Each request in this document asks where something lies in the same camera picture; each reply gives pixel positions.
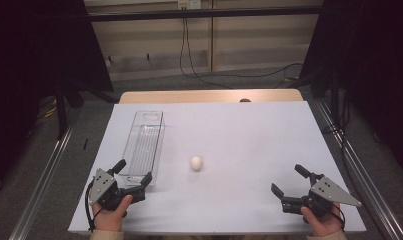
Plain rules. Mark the black horizontal bar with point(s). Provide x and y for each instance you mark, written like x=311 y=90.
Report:
x=202 y=14

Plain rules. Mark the person's right hand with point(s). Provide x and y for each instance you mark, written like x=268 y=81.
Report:
x=324 y=225

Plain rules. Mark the clear plastic container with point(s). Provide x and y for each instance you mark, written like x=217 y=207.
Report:
x=145 y=146

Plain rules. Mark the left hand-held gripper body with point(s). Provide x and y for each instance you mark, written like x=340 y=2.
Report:
x=104 y=190

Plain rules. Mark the small dark round object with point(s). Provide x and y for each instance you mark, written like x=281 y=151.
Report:
x=245 y=100

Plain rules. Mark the white wall socket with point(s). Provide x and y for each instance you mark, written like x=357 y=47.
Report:
x=189 y=4

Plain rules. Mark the dark curtain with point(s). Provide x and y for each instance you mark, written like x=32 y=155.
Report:
x=29 y=66
x=372 y=66

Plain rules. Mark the light wooden table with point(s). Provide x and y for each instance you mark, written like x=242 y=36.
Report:
x=189 y=96

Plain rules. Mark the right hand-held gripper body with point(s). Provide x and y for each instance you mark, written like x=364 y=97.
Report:
x=319 y=198

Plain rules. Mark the black metal stand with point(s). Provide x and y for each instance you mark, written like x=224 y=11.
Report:
x=61 y=113

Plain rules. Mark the white table sheet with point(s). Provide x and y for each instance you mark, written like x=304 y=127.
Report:
x=242 y=140

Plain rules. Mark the person's left hand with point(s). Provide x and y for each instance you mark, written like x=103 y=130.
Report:
x=110 y=218

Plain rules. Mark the aluminium floor rail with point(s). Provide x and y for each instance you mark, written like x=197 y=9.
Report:
x=362 y=173
x=44 y=180

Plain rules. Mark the white egg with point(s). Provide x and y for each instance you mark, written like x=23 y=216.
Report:
x=196 y=163

